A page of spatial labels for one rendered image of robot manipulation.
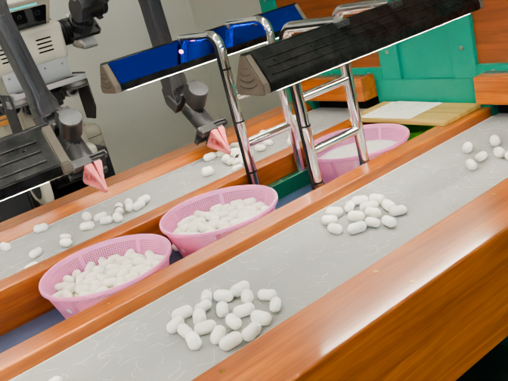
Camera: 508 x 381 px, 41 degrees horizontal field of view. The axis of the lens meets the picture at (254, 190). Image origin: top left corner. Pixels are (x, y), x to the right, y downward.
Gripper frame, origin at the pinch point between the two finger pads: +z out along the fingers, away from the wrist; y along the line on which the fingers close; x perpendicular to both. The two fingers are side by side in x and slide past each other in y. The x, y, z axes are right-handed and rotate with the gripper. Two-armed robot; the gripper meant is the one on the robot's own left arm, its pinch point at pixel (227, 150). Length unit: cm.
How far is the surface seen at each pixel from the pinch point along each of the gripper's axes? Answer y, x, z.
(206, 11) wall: 124, 102, -158
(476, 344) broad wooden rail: -25, -54, 85
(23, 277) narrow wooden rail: -70, -16, 18
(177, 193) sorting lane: -23.9, -4.4, 8.5
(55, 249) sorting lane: -58, -5, 9
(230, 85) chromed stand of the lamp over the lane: -11.4, -35.0, 5.5
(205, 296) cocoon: -53, -45, 52
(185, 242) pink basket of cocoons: -41, -27, 33
